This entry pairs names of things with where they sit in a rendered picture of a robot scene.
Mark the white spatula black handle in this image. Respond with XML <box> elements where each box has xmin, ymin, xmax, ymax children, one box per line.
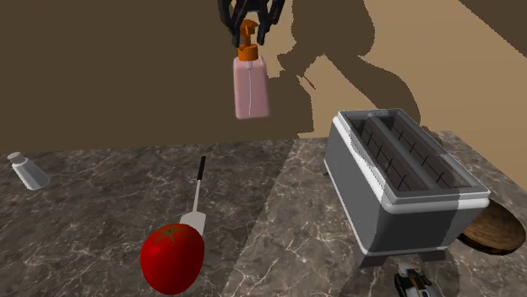
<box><xmin>179</xmin><ymin>155</ymin><xmax>208</xmax><ymax>237</ymax></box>

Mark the brown wooden bowl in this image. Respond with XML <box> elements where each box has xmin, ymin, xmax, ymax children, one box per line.
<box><xmin>456</xmin><ymin>198</ymin><xmax>527</xmax><ymax>257</ymax></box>

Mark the pink soap bottle orange pump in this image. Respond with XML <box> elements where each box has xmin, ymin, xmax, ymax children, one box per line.
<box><xmin>232</xmin><ymin>19</ymin><xmax>271</xmax><ymax>121</ymax></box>

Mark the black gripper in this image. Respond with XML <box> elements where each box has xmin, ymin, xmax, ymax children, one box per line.
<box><xmin>217</xmin><ymin>0</ymin><xmax>287</xmax><ymax>49</ymax></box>

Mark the white salt shaker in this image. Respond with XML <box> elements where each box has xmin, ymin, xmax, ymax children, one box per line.
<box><xmin>7</xmin><ymin>151</ymin><xmax>52</xmax><ymax>192</ymax></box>

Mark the grey and white toaster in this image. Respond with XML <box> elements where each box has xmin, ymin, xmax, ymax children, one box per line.
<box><xmin>323</xmin><ymin>108</ymin><xmax>492</xmax><ymax>268</ymax></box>

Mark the red tomato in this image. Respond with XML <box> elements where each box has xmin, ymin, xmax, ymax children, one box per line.
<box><xmin>139</xmin><ymin>223</ymin><xmax>206</xmax><ymax>296</ymax></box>

